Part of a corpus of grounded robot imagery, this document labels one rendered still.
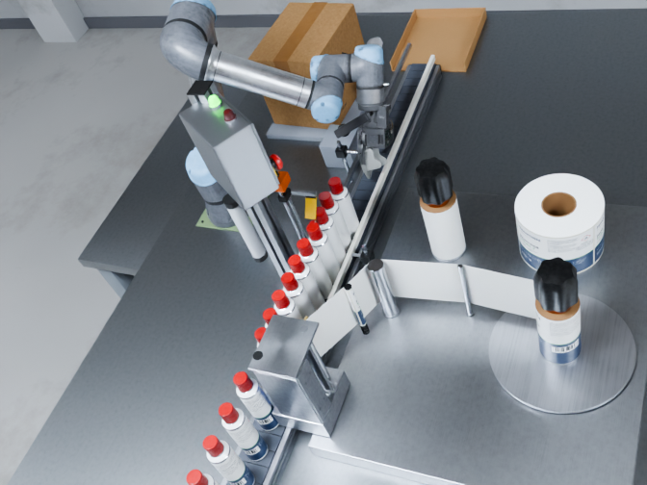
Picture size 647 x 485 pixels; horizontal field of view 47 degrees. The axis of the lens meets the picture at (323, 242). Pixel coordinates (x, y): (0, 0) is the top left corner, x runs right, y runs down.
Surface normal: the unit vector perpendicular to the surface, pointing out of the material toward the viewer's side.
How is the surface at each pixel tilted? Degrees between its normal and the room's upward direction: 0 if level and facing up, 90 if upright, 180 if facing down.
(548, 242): 90
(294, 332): 0
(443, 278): 90
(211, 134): 0
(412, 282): 90
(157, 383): 0
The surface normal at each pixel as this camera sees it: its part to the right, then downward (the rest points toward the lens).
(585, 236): 0.35, 0.64
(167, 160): -0.26, -0.63
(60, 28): -0.36, 0.76
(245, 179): 0.54, 0.53
